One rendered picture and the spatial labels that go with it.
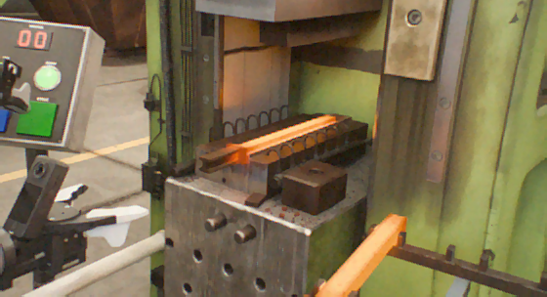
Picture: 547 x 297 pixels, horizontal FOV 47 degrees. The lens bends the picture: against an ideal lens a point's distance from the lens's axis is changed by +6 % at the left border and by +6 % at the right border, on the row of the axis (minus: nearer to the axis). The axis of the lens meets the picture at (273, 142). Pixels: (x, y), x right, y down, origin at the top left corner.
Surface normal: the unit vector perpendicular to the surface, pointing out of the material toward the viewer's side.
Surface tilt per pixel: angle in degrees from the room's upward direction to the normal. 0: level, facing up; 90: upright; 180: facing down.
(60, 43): 60
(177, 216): 90
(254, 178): 90
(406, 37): 90
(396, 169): 90
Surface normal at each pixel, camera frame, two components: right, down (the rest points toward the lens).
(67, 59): -0.16, -0.22
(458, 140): -0.60, 0.22
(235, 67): 0.80, 0.22
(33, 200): -0.49, -0.30
